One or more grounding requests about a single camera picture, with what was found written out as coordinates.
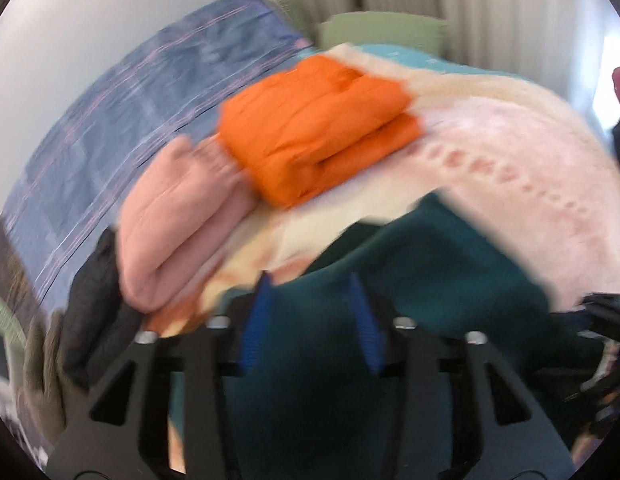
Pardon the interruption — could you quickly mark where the black garment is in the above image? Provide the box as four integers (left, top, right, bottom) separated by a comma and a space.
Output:
61, 229, 147, 387

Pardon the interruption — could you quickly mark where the folded pink garment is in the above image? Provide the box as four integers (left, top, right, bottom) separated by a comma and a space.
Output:
116, 137, 264, 314

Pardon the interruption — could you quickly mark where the pale pleated curtain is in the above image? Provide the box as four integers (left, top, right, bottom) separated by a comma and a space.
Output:
262, 0, 606, 107

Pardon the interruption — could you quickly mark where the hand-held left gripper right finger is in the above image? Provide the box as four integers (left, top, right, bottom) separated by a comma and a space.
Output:
341, 275, 576, 480

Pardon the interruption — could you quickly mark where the teal fleece-lined coat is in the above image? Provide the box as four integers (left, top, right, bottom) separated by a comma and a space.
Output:
170, 194, 608, 480

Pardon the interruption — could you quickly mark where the peach pink plush blanket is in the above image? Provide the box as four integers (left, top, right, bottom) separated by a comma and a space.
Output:
149, 42, 620, 333

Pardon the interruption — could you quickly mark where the brown fleece garment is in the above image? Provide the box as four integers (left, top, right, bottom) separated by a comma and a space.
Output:
21, 310, 93, 461

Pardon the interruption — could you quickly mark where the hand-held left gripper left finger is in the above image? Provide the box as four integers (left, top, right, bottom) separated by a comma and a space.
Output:
45, 271, 277, 480

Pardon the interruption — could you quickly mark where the blue plaid quilt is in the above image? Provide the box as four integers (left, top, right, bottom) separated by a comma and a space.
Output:
0, 0, 317, 322

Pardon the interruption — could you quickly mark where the folded orange jacket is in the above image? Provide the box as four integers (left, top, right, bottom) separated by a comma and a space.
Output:
217, 55, 423, 209

